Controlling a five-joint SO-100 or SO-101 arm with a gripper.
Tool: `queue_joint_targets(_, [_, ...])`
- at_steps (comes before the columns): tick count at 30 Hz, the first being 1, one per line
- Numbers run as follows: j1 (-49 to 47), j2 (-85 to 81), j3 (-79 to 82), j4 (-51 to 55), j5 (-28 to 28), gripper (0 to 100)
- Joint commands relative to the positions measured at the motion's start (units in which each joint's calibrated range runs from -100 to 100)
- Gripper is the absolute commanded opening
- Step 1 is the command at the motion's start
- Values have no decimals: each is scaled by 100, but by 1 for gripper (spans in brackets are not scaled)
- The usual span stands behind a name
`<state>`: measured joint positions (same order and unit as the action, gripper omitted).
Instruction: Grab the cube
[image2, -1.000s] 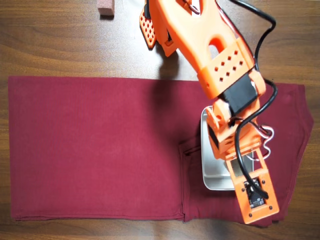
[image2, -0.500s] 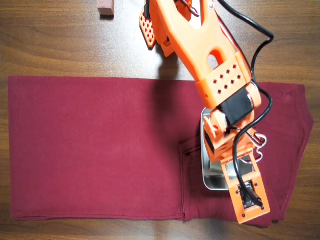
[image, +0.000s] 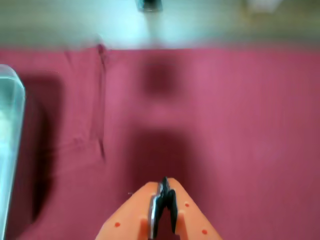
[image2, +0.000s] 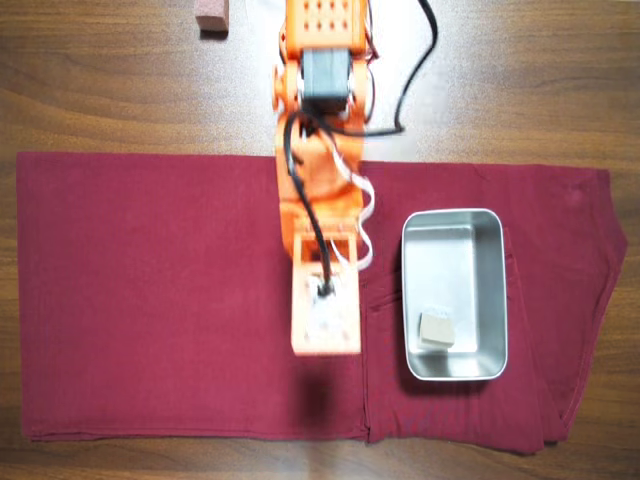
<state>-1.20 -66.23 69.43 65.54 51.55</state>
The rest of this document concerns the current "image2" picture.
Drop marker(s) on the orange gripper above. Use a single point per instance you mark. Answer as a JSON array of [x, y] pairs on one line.
[[289, 227]]

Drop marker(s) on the pinkish brown block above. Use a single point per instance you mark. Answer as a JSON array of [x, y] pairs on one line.
[[212, 17]]

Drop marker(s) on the maroon cloth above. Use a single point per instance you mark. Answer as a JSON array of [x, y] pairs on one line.
[[150, 300]]

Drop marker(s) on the stainless steel tray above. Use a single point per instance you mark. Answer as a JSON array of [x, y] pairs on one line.
[[480, 280]]

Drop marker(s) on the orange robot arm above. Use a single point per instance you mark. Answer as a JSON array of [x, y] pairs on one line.
[[320, 170]]

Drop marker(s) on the beige cube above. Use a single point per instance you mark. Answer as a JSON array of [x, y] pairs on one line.
[[436, 331]]

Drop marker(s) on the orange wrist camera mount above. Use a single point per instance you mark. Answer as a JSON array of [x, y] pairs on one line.
[[340, 325]]

